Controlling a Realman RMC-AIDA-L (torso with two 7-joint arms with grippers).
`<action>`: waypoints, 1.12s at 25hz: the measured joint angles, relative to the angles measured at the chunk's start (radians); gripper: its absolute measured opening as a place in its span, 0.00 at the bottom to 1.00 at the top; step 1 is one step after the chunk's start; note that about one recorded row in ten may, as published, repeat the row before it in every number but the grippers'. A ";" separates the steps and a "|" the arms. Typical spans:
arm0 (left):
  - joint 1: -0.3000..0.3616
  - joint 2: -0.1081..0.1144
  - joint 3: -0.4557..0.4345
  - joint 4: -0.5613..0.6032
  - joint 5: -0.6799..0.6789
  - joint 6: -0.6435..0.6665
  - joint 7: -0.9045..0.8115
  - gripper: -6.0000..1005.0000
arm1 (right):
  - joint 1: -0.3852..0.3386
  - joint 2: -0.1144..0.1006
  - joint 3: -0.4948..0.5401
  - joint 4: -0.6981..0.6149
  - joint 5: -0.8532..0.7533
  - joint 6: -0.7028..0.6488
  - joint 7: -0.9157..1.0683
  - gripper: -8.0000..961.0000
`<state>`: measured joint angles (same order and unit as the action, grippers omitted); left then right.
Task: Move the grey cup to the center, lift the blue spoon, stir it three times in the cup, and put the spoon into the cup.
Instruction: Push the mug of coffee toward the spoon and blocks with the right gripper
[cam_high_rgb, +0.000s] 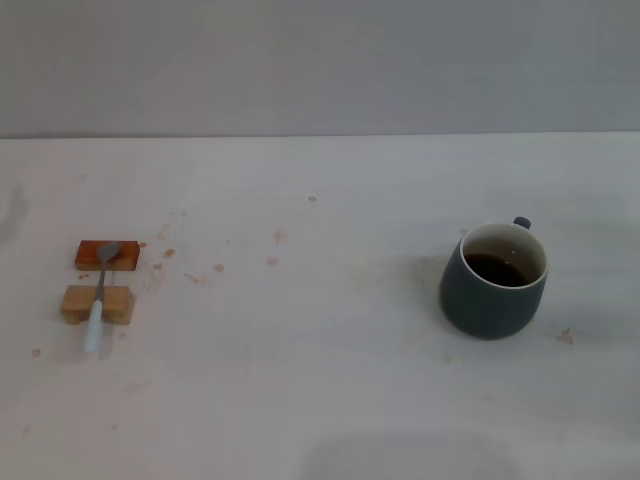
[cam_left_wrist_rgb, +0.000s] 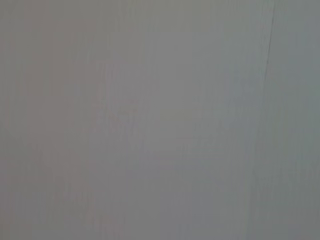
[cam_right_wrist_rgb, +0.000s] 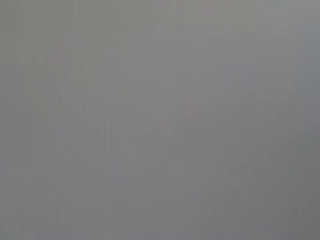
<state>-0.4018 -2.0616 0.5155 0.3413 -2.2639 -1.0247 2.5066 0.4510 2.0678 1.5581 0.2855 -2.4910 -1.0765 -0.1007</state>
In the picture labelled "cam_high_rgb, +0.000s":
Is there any reddish brown wooden block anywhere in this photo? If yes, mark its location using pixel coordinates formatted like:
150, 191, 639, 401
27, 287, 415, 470
74, 240, 141, 273

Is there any dark coffee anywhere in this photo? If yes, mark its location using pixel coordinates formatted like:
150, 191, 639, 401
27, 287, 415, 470
463, 251, 539, 289

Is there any light wooden notched block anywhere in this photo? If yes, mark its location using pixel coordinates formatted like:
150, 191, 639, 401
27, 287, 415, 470
60, 284, 135, 327

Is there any dark grey ceramic cup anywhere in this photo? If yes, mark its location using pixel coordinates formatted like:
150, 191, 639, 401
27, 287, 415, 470
439, 216, 550, 341

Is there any spoon with white handle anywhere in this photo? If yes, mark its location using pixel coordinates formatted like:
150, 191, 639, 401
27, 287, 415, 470
83, 241, 123, 354

